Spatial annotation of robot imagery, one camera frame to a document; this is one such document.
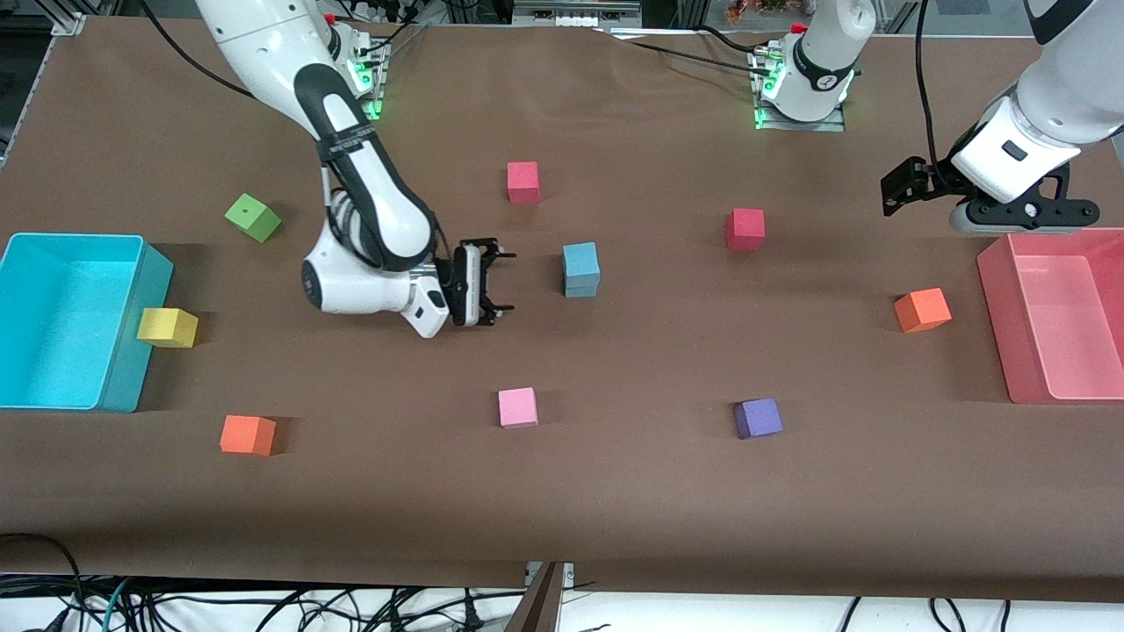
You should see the black floor cable loop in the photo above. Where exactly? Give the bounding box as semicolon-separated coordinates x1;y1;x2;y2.
0;531;89;632

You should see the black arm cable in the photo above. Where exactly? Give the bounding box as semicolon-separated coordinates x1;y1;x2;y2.
913;0;947;169
140;0;264;99

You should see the teal floor cable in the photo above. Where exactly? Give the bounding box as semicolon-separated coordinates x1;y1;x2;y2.
101;578;133;632

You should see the yellow foam block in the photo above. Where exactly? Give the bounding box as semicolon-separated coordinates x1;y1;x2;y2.
136;307;199;349

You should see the pink plastic bin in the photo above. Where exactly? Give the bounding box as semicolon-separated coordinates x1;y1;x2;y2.
976;230;1124;406

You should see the black floor cable tangle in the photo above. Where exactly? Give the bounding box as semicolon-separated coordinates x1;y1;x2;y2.
132;586;528;632

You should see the black cable at base plate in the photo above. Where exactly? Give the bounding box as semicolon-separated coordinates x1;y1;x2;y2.
373;18;431;67

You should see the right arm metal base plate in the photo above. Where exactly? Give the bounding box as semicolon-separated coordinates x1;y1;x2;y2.
351;35;387;121

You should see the dark table support beam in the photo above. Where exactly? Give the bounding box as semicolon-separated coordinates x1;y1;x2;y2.
503;564;565;632

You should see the pink foam block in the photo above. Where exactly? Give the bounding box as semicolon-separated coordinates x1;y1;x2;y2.
498;387;539;429

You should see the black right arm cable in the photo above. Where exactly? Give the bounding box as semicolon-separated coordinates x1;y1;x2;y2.
140;0;264;99

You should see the silver aluminium frame rail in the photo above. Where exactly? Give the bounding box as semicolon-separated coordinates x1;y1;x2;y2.
514;0;642;27

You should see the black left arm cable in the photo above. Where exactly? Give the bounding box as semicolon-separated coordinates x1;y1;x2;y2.
913;0;947;169

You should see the black cable on table cover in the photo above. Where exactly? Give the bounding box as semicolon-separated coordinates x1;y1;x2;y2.
606;25;796;75

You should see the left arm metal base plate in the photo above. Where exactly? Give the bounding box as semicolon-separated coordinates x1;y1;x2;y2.
751;44;848;133

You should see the red foam block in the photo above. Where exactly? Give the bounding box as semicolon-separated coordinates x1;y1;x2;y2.
726;208;766;252
507;161;541;205

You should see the brown table cover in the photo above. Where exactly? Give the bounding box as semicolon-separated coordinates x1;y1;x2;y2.
0;16;1124;605

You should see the orange foam block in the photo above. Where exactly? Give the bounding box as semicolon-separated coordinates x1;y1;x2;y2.
894;287;953;334
220;414;277;457

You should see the cyan plastic bin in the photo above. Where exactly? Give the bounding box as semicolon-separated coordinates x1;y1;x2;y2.
0;233;175;413

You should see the purple foam block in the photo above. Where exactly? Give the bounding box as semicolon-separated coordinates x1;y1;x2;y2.
734;398;784;440

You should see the green foam block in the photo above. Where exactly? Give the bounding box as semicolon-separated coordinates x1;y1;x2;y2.
225;193;283;244

